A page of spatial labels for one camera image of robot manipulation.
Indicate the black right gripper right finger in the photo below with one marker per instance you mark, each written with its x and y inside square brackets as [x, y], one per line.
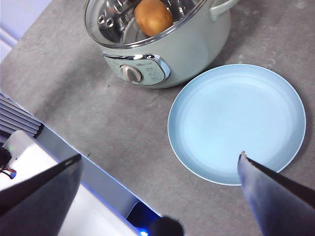
[278, 201]

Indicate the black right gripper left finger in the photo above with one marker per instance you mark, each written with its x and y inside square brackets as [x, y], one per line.
[37, 204]

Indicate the light blue round plate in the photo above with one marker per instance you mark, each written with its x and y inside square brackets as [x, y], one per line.
[233, 118]

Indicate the pale green electric steamer pot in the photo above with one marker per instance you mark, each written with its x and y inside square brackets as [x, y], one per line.
[192, 51]

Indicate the grey ribbed panel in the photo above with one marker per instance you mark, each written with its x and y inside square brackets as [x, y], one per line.
[17, 115]

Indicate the black round knob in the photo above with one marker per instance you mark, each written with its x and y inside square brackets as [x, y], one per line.
[167, 227]

